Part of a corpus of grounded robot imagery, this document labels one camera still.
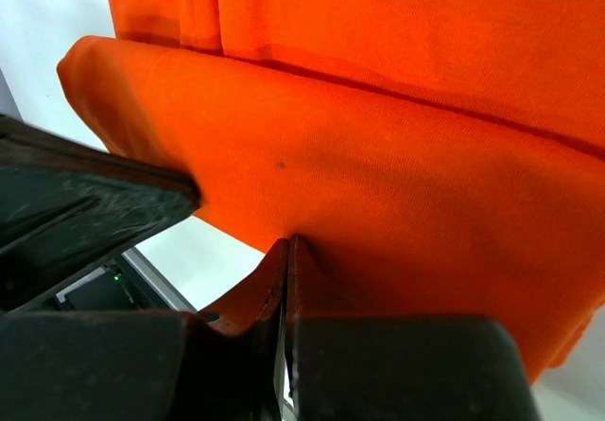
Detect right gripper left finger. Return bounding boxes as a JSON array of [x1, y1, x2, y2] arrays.
[[1, 239, 289, 420]]

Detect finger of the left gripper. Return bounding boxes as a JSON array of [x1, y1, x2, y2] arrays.
[[1, 115, 200, 313]]

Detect aluminium mounting rail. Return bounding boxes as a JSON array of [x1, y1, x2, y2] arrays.
[[115, 248, 197, 312]]

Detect orange t shirt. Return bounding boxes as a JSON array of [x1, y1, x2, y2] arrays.
[[57, 0, 604, 378]]

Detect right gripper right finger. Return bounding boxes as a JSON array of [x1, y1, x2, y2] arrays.
[[286, 237, 540, 420]]

